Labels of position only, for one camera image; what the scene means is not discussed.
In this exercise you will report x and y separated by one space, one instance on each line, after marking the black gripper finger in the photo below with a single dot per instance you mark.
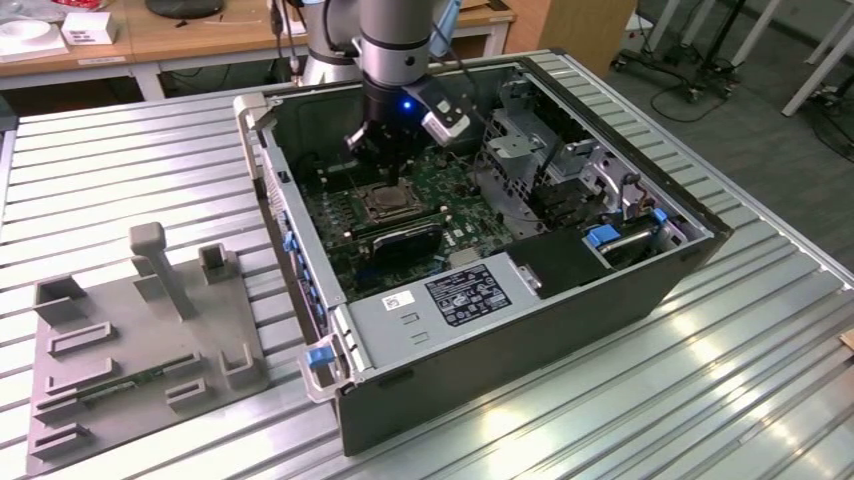
413 147
364 145

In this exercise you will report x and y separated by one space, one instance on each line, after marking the silver CPU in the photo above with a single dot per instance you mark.
389 202

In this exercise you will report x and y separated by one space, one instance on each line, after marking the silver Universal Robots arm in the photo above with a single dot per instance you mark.
394 45

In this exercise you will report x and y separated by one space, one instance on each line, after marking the CPU socket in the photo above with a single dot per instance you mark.
372 216

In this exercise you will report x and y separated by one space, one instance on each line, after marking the green motherboard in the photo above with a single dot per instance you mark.
461 190

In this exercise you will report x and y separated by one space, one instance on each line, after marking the silver drive cage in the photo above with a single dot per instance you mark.
514 145

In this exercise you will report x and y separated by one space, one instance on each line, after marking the black fan shroud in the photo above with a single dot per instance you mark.
404 247

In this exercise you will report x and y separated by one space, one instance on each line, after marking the blue card retainer clip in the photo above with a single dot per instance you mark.
289 242

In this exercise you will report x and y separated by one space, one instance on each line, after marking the silver chipset heatsink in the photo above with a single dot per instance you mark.
464 257

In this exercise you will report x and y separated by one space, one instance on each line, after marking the black plastic shroud box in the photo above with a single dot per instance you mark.
554 265

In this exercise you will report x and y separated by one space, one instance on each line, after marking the wooden desk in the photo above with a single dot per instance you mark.
201 35

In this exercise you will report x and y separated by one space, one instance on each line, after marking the wooden cabinet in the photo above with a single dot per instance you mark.
588 30

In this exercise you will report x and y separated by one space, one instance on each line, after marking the black round base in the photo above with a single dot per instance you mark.
183 7

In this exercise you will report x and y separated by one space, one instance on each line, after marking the silver power supply unit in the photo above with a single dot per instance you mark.
401 340

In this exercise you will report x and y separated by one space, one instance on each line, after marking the small blue clip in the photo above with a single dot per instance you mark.
658 216

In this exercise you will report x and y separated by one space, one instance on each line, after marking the blue case latch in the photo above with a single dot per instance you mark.
318 357

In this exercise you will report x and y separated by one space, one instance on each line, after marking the white cardboard box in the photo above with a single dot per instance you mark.
90 27

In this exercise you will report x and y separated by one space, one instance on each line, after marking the black wheeled stand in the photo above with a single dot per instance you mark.
710 70

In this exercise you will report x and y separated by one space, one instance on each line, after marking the open dark grey PC case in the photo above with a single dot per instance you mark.
468 390

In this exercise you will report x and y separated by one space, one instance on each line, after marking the red packet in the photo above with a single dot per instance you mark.
81 4

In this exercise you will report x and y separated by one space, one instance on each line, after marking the grey parts rack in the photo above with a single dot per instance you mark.
134 340

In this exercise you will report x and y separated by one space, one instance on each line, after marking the white bowl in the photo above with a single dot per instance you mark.
27 35

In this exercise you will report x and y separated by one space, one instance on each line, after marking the green RAM stick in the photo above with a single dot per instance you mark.
114 387

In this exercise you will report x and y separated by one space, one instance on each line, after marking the brown block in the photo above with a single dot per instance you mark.
849 345

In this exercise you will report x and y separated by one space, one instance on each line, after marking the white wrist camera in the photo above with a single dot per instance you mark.
444 120

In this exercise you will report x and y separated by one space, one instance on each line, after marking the silver drive latch bracket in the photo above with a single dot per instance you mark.
630 195

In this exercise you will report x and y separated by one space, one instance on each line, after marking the white desk frame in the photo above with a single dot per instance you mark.
820 75

